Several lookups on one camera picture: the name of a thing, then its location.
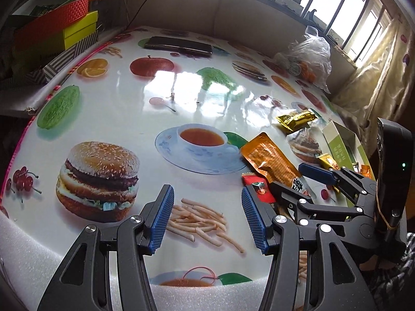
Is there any yellow peanut crisp packet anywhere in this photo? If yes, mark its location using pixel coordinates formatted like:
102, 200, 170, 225
317, 153, 341, 170

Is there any red black plum candy packet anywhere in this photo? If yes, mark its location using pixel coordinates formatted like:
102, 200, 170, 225
241, 173, 276, 204

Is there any gold long snack bar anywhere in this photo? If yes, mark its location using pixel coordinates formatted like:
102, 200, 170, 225
276, 110, 317, 133

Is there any orange white snack pouch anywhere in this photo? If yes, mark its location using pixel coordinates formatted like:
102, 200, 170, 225
359, 164, 375, 180

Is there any green white cardboard box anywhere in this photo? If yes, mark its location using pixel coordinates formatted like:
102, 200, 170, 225
319, 121, 370, 174

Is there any white foam sheet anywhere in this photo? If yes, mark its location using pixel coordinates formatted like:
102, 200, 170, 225
1, 215, 267, 310

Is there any cream patterned curtain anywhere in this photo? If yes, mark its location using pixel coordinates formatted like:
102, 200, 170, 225
331, 16, 414, 156

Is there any clear plastic bag with items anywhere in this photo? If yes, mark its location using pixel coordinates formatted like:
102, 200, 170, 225
273, 25, 332, 94

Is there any black white striped box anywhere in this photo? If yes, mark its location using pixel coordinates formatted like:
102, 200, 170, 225
25, 31, 99, 85

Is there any black smartphone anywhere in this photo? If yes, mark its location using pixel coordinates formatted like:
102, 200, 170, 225
144, 37, 213, 57

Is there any yellow green box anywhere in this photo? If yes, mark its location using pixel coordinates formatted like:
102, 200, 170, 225
32, 10, 99, 56

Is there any black cable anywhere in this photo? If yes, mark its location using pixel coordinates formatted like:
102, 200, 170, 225
126, 0, 166, 32

